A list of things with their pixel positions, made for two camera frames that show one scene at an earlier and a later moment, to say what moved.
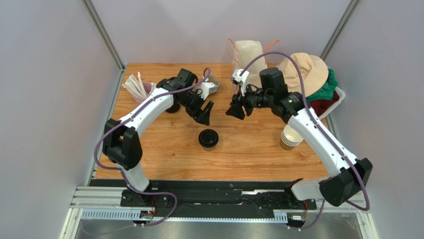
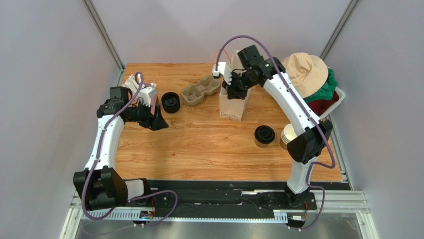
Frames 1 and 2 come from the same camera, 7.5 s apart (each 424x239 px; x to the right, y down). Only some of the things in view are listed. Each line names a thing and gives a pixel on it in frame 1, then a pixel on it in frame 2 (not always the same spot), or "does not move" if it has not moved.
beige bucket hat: (314, 73) does not move
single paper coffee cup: (209, 149) -> (261, 145)
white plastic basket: (342, 96) does not move
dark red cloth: (320, 105) does not move
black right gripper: (245, 105) -> (234, 88)
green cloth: (327, 91) does not move
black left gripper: (201, 116) -> (156, 122)
